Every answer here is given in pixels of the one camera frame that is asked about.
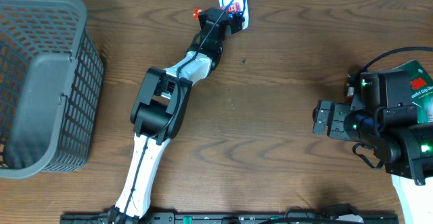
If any red box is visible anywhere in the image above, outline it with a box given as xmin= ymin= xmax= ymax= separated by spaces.
xmin=193 ymin=2 xmax=242 ymax=20

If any green lid jar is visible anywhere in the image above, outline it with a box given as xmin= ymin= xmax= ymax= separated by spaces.
xmin=346 ymin=72 xmax=358 ymax=104

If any green 3M gloves package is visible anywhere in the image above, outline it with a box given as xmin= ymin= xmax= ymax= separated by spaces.
xmin=395 ymin=60 xmax=432 ymax=124

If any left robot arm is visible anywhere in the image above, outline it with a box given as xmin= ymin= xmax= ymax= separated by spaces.
xmin=107 ymin=4 xmax=248 ymax=223

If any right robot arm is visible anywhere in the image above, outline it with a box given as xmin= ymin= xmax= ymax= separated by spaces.
xmin=313 ymin=70 xmax=432 ymax=223

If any grey plastic shopping basket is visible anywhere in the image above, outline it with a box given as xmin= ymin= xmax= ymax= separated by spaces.
xmin=1 ymin=0 xmax=105 ymax=179

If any black left camera cable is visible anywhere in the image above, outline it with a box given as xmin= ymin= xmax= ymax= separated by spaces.
xmin=118 ymin=0 xmax=246 ymax=223

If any black mounting rail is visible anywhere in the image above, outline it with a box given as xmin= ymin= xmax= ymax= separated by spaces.
xmin=59 ymin=212 xmax=399 ymax=224

